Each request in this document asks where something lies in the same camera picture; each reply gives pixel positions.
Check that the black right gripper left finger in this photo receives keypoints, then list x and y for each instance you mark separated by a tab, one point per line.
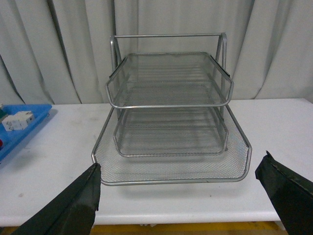
72	212

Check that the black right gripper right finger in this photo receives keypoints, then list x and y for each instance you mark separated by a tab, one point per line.
290	194

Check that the silver mesh tray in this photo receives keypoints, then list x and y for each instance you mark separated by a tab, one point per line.
169	80
231	165
149	140

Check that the blue plastic tray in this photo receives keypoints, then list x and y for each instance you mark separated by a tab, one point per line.
12	138

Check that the silver mesh bottom tray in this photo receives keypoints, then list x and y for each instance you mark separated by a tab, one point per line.
149	140

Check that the white circuit breaker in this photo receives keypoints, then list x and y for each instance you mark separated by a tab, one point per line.
18	121

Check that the silver mesh top tray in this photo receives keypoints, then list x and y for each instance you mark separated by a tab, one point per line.
169	80

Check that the white curtain backdrop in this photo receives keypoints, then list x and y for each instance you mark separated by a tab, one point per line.
58	51

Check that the green knife switch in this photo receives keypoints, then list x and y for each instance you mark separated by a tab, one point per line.
3	114

